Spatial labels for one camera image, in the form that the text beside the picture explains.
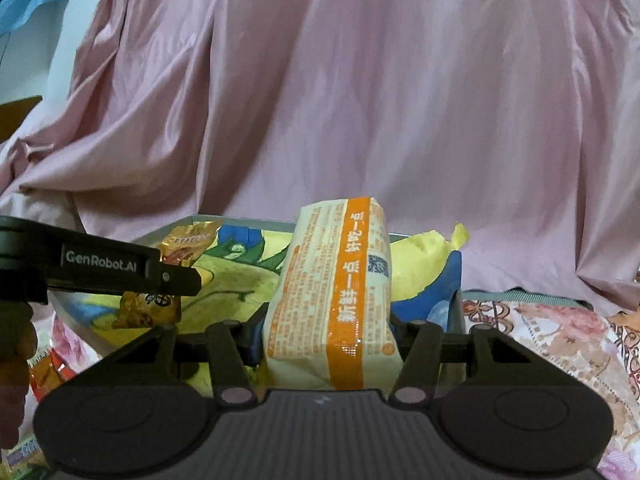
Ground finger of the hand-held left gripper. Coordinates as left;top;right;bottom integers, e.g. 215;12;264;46
150;259;202;297

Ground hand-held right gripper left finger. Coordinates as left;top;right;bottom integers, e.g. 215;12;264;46
102;307;271;406

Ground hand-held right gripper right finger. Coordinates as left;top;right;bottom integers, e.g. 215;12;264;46
388;311;547;406

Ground orange brown snack packet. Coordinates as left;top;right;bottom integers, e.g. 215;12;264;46
112;220;224;329

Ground grey cardboard box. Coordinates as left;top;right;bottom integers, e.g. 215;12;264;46
50;215;471;391

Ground cream orange snack packet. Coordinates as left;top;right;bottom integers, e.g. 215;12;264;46
262;196;403;392

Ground pale green snack packet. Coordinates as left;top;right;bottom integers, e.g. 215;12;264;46
0;432;51;478

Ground person's left hand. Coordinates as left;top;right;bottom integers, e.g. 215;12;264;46
0;304;38;448

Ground small snack packets in box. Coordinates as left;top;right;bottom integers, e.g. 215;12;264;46
82;220;471;396

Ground pale pink duvet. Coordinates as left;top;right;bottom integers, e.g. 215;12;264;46
0;187;88;241

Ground red orange snack packet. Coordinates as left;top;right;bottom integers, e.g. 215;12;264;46
27;347;78;403

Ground brown wooden furniture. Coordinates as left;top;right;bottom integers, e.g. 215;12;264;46
0;95;43;147

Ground floral bedsheet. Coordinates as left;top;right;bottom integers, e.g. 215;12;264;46
0;287;640;480

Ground pink satin sheet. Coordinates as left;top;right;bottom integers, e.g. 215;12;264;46
0;0;640;311

